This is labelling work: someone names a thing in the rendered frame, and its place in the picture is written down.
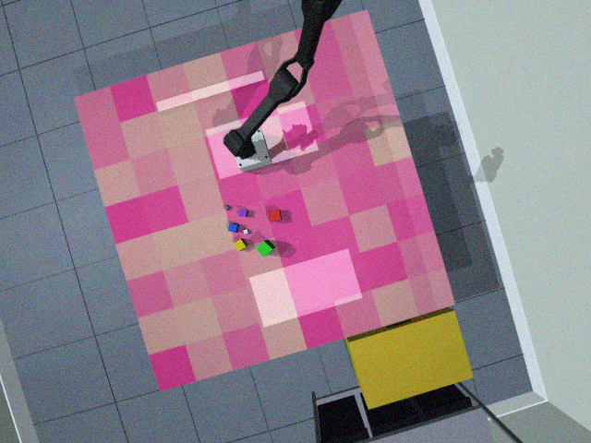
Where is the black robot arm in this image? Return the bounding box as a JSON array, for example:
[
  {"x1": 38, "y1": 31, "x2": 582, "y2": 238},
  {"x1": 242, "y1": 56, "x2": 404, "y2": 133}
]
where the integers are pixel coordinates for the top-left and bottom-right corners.
[{"x1": 223, "y1": 0, "x2": 343, "y2": 160}]

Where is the yellow cube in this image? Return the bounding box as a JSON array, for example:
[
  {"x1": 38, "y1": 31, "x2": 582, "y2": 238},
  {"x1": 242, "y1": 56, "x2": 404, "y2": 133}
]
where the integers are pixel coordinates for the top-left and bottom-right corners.
[{"x1": 233, "y1": 238, "x2": 247, "y2": 251}]

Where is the red block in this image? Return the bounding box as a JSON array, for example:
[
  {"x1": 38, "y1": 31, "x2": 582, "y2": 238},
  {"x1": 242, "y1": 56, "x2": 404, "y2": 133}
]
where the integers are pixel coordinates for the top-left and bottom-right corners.
[{"x1": 268, "y1": 210, "x2": 282, "y2": 222}]

